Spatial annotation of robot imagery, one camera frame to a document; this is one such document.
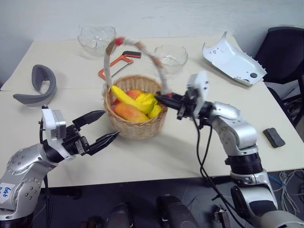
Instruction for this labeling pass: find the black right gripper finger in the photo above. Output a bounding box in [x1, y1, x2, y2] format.
[156, 96, 183, 110]
[155, 92, 184, 102]

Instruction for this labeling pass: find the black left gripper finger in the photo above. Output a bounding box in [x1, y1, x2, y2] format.
[88, 130, 120, 156]
[72, 109, 106, 130]

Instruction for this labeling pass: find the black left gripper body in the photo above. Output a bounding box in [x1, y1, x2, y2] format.
[61, 124, 92, 157]

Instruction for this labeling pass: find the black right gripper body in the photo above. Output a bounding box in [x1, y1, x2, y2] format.
[170, 93, 198, 121]

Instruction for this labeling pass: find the wicker basket with handle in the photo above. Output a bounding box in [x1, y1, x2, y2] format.
[102, 36, 173, 140]

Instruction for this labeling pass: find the yellow banana bunch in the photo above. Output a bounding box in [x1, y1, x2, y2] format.
[134, 92, 163, 119]

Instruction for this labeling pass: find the orange yellow mango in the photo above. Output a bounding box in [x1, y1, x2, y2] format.
[114, 102, 150, 123]

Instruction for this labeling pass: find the small clear glass bowl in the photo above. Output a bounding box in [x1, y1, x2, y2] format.
[153, 44, 188, 75]

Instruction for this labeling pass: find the red orange peach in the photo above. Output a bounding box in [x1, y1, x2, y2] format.
[125, 89, 144, 100]

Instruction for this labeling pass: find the long yellow banana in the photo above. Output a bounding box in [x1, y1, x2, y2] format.
[111, 85, 153, 114]

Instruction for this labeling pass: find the orange black hacksaw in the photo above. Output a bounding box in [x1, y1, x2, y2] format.
[98, 50, 143, 80]

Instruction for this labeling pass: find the white plastic shell cover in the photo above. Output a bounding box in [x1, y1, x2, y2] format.
[201, 30, 267, 87]

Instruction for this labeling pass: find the small dark rounded shape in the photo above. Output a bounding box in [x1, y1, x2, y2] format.
[104, 201, 134, 228]

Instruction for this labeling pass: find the large clear glass bowl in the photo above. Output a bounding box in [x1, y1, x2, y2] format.
[77, 25, 117, 57]

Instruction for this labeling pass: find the white handwritten label sticker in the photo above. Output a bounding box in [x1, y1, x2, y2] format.
[0, 182, 14, 204]

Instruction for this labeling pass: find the black rectangular eraser block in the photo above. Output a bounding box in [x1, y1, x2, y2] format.
[262, 127, 286, 149]

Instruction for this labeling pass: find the large dark rounded shape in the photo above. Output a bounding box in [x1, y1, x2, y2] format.
[156, 194, 199, 228]

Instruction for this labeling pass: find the black office chair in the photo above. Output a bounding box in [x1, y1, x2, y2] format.
[253, 26, 304, 127]

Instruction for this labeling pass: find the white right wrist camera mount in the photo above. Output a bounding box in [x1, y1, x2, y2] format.
[186, 71, 210, 115]

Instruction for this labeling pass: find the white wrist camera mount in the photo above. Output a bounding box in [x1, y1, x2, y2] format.
[38, 108, 73, 161]
[186, 71, 210, 115]

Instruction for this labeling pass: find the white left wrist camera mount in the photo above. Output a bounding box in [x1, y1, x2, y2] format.
[38, 108, 73, 161]

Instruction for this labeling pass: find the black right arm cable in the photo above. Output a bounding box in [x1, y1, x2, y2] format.
[189, 111, 245, 223]

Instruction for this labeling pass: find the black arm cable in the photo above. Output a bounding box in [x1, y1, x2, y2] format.
[38, 118, 53, 228]
[189, 111, 245, 223]

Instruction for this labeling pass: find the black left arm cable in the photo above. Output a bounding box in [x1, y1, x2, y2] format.
[38, 118, 53, 228]

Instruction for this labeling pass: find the small dark metal bracket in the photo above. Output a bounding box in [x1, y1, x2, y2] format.
[213, 204, 229, 225]

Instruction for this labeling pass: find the blue floor cable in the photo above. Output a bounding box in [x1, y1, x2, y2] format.
[270, 174, 286, 189]

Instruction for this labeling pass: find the white floor cables bundle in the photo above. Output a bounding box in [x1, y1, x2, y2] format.
[276, 169, 304, 223]

